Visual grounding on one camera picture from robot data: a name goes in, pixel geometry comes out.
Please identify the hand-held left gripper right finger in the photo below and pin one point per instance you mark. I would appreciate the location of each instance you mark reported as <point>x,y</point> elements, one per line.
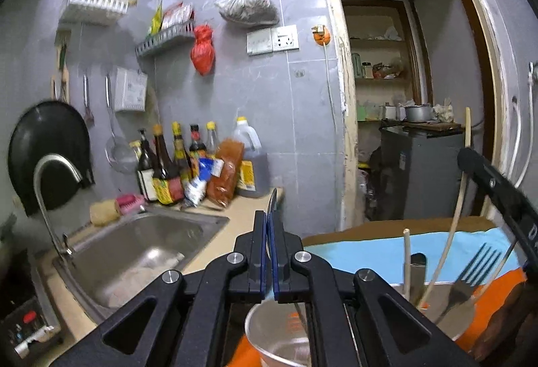
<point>275,278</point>

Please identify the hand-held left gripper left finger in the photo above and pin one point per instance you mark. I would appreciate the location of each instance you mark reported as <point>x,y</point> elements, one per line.
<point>262,278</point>

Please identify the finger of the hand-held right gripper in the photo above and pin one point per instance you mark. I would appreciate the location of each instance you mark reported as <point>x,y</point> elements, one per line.
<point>475,165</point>

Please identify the small silver spoon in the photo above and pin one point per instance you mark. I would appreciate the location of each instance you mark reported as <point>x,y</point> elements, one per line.
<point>273,203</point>

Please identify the silver fork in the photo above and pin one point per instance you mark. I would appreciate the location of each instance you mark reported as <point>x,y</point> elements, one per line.
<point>466,287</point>

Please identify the steel cup with utensils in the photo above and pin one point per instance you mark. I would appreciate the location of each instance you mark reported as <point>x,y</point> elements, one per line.
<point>464,323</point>

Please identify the grey metal cabinet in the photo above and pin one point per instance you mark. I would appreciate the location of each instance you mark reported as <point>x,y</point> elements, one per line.
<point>420,173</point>

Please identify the crumpled white rag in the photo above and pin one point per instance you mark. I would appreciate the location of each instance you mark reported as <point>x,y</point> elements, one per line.
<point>443,110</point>

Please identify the grey cooking pot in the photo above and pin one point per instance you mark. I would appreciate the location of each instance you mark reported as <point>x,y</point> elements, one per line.
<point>418,114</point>

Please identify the orange blue brown tablecloth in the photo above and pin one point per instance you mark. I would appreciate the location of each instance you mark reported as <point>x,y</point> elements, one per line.
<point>357,249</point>

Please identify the orange spice packet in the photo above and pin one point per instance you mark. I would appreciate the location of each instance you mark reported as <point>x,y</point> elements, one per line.
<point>225,177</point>

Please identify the blue white packet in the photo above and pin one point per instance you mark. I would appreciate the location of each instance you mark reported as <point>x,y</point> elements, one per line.
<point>197,186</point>

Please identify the large oil jug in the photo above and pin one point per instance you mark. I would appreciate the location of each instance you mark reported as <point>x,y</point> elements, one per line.
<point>254,165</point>

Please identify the green box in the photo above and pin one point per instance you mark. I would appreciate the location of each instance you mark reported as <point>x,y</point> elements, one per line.
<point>362,112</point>

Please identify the stainless steel sink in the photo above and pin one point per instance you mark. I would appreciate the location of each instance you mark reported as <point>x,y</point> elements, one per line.
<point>138,249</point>

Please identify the dark sauce bottle yellow label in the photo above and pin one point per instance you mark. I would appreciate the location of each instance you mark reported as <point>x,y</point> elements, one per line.
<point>167,182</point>

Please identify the clear bottle yellow cap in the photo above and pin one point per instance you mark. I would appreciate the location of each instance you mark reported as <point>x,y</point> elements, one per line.
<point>212,142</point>

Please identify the yellow cap sauce bottle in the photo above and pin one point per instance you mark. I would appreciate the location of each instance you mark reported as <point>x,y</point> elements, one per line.
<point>181,156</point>

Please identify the red label sauce bottle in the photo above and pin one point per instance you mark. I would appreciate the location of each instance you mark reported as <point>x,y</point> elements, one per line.
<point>196,146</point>

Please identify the pink scrub brush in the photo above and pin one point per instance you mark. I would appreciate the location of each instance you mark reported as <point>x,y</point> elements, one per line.
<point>130,203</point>

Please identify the dark bottle white label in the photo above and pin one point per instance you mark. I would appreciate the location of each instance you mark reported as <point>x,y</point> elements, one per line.
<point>146,177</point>

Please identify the wooden shelf unit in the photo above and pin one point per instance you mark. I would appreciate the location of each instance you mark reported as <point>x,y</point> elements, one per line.
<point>378,41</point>

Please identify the yellow sponge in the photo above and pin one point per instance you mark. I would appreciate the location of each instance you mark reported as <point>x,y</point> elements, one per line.
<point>104,213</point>

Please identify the metal strainer ladle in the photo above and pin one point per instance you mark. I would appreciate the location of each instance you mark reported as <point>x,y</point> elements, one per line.
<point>120,154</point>

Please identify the white hanging box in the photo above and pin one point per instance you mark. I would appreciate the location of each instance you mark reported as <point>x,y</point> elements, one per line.
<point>131,89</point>

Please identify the steel kitchen faucet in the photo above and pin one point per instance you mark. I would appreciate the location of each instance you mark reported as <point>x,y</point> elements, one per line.
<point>44,199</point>

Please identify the red plastic bag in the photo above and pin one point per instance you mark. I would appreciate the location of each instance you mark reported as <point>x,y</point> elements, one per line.
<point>202,51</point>

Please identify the hanging metal spatula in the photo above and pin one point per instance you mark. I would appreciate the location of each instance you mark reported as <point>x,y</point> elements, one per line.
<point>87,102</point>

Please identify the black wok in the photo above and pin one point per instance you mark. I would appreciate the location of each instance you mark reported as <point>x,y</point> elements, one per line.
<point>50,131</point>

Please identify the red white snack packet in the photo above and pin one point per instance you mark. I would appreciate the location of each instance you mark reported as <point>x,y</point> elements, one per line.
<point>178,16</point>

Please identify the hanging wooden utensil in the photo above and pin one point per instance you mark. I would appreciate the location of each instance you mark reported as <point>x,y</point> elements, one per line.
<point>61,85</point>

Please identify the yellow snack packet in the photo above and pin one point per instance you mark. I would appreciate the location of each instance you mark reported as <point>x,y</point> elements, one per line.
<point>156,20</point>

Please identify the wooden door frame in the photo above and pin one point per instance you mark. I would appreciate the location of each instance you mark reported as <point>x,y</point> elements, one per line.
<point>346,140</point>

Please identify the orange wall hook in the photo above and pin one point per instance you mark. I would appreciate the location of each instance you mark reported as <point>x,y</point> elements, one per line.
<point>321,37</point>

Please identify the white wall socket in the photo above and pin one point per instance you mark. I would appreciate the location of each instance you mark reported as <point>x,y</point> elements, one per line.
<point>286,38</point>

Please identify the wall light switch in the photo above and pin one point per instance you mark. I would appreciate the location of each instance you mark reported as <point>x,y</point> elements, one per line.
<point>259,42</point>

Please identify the metal wall shelf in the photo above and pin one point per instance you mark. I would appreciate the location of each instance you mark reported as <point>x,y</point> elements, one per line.
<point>162,41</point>

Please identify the white wall rack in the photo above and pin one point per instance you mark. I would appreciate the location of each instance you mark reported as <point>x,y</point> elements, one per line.
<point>96,7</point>

